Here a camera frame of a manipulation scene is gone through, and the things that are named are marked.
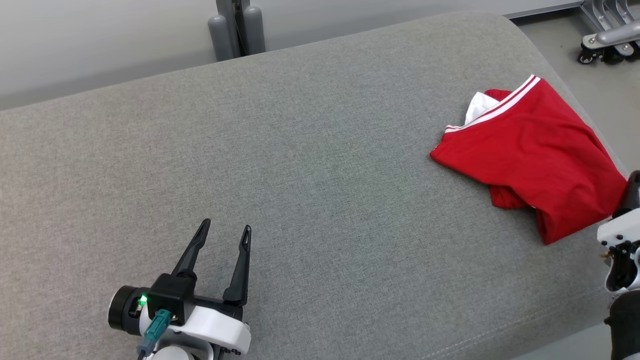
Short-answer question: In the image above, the red basketball jersey white trim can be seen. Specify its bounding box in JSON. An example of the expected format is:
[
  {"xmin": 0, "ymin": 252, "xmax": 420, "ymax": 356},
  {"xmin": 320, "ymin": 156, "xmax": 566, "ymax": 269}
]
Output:
[{"xmin": 430, "ymin": 74, "xmax": 628, "ymax": 246}]

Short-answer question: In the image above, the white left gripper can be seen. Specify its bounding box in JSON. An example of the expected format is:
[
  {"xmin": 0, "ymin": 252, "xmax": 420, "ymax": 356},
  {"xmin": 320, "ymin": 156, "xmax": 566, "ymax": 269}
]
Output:
[{"xmin": 171, "ymin": 218, "xmax": 252, "ymax": 357}]

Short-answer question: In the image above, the grey metal partition post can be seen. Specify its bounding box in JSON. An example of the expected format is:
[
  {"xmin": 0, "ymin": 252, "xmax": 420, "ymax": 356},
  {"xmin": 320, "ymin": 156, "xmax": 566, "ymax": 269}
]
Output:
[{"xmin": 216, "ymin": 0, "xmax": 251, "ymax": 56}]

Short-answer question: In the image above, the aluminium frame post with bracket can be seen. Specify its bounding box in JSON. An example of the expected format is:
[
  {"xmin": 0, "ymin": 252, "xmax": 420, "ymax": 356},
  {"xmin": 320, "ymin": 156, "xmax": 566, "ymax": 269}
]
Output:
[{"xmin": 580, "ymin": 0, "xmax": 640, "ymax": 31}]

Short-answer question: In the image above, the teal plug left camera cable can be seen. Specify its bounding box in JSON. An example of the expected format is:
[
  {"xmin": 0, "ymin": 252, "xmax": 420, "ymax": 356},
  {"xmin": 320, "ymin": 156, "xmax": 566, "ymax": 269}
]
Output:
[{"xmin": 136, "ymin": 309, "xmax": 173, "ymax": 360}]

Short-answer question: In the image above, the grey cylindrical post foot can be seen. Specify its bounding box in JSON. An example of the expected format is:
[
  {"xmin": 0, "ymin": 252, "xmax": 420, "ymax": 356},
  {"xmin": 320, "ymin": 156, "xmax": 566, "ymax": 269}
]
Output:
[
  {"xmin": 207, "ymin": 15, "xmax": 236, "ymax": 62},
  {"xmin": 242, "ymin": 6, "xmax": 266, "ymax": 56}
]

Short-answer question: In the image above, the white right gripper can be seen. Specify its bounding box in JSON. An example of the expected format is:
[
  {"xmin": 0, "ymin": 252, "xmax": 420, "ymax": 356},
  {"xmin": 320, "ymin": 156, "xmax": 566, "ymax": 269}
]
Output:
[{"xmin": 596, "ymin": 207, "xmax": 640, "ymax": 251}]

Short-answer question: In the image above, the grey round-ended tube stand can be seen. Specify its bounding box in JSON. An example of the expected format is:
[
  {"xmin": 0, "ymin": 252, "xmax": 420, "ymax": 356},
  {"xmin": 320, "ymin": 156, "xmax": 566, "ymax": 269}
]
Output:
[{"xmin": 580, "ymin": 20, "xmax": 640, "ymax": 53}]

